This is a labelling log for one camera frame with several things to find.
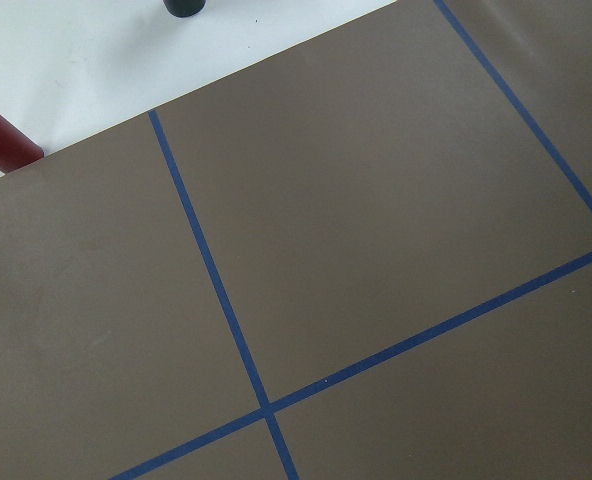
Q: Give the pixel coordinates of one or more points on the brown paper table cover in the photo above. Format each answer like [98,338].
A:
[368,256]

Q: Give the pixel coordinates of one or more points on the dark red bottle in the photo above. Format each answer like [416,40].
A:
[16,149]

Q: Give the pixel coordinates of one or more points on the black bottle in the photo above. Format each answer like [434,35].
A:
[184,8]

